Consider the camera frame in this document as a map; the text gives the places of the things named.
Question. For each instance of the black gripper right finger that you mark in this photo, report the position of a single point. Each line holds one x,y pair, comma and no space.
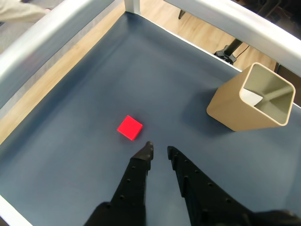
202,197

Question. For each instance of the person's leg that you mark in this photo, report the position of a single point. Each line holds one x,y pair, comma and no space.
18,10

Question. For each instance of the white frame post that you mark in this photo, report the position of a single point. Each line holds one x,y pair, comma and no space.
132,5

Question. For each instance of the white frame rail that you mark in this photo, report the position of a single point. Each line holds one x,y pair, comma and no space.
47,30
247,26

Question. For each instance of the beige square box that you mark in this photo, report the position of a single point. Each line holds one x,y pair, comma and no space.
225,103

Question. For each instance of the black tripod stand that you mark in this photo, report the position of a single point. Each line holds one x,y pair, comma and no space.
229,50

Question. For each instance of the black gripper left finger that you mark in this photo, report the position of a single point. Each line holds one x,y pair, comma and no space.
134,183

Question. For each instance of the dark grey table mat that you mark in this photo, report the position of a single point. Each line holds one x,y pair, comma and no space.
117,82

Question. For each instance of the red cube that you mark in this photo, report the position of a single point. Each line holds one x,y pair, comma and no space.
130,127

